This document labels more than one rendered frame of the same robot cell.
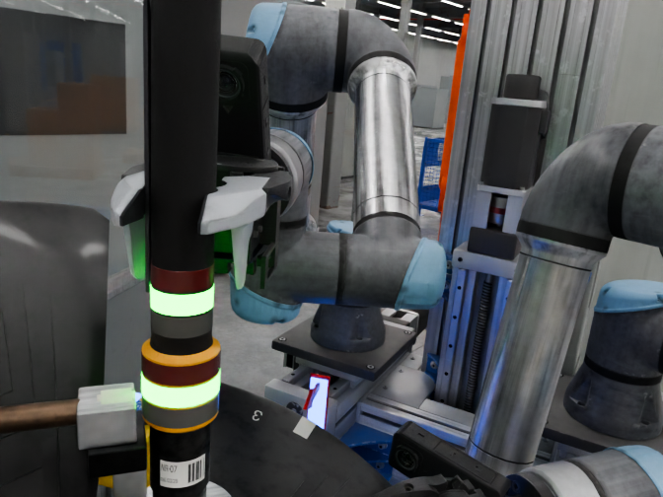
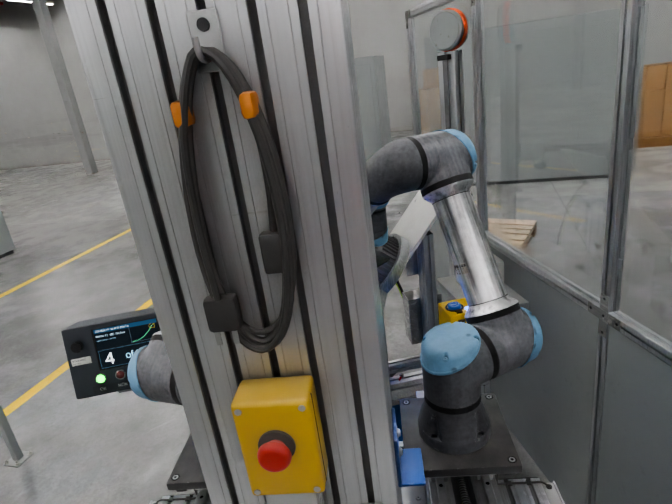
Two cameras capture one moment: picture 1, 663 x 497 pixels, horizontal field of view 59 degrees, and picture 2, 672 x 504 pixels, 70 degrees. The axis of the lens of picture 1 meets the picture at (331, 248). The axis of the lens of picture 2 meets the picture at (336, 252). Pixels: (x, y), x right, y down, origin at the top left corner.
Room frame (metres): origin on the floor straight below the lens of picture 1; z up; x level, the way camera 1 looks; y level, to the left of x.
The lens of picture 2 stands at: (1.81, -0.52, 1.78)
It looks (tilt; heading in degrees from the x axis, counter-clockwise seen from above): 20 degrees down; 160
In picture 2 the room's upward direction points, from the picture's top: 8 degrees counter-clockwise
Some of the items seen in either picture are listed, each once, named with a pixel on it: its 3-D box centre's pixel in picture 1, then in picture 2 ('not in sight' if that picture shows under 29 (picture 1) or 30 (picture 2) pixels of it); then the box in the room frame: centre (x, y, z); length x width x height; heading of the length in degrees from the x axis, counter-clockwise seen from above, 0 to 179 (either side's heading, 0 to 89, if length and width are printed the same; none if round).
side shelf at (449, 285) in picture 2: not in sight; (479, 292); (0.31, 0.64, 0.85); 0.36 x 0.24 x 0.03; 167
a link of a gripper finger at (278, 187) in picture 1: (254, 187); not in sight; (0.36, 0.05, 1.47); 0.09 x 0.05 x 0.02; 6
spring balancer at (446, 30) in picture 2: not in sight; (448, 30); (0.03, 0.75, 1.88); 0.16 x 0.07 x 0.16; 22
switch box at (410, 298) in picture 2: not in sight; (423, 315); (0.16, 0.46, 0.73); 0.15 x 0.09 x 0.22; 77
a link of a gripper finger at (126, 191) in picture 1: (143, 230); not in sight; (0.32, 0.11, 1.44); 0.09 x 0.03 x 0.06; 168
